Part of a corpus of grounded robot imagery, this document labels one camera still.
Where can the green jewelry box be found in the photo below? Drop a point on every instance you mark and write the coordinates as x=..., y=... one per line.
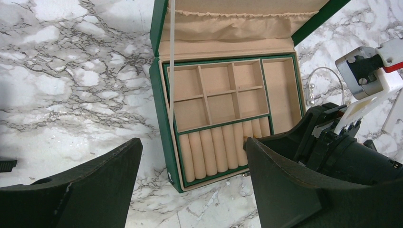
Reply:
x=226, y=70

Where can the white dry-erase board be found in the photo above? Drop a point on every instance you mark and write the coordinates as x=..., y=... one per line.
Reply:
x=7, y=165

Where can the white plastic bracket piece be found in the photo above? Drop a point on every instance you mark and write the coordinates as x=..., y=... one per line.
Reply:
x=395, y=114

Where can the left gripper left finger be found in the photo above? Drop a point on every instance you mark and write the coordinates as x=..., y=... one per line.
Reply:
x=95, y=194

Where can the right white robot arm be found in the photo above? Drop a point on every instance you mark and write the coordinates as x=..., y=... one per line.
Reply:
x=360, y=163

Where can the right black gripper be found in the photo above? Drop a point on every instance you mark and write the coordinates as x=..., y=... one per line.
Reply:
x=313, y=139

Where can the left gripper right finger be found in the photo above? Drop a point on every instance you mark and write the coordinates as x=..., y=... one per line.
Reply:
x=289, y=195

